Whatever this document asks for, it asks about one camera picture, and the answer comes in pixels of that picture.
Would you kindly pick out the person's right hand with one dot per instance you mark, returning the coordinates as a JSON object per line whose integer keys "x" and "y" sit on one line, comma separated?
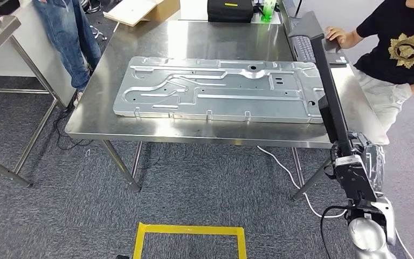
{"x": 335, "y": 35}

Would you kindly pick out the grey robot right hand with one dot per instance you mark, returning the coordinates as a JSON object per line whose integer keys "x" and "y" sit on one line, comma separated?
{"x": 375, "y": 164}

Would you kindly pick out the black plastic panel part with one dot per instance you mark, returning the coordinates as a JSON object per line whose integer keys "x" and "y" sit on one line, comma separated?
{"x": 330, "y": 89}

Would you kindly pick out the person's right forearm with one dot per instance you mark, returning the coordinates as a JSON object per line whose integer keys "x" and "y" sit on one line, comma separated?
{"x": 351, "y": 40}

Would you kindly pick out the steel workbench table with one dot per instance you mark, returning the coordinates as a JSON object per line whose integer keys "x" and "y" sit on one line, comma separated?
{"x": 210, "y": 39}

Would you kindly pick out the grey laptop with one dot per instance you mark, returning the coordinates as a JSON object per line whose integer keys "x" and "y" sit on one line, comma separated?
{"x": 301, "y": 48}

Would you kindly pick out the pole stand with round base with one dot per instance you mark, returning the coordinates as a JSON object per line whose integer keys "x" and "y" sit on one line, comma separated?
{"x": 298, "y": 8}

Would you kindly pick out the person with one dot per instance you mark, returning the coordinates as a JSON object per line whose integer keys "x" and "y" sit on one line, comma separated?
{"x": 67, "y": 35}
{"x": 382, "y": 53}

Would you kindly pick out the green drink bottle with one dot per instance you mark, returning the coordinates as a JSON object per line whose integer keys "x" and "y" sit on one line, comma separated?
{"x": 268, "y": 10}

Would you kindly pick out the black zip case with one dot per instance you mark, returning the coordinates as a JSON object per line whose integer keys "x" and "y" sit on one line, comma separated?
{"x": 228, "y": 12}

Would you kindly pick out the large stamped metal panel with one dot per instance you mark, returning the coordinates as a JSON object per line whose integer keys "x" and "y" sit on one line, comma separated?
{"x": 228, "y": 103}

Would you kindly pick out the open cardboard box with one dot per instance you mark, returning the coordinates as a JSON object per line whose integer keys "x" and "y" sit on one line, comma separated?
{"x": 132, "y": 12}

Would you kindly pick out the chrome round stand base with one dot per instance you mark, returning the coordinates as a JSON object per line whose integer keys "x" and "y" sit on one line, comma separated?
{"x": 91, "y": 6}

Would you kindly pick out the black robot foot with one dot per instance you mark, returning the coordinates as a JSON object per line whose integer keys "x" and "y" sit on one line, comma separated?
{"x": 122, "y": 257}

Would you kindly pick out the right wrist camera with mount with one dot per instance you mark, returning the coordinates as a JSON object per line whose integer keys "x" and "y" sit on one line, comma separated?
{"x": 346, "y": 161}

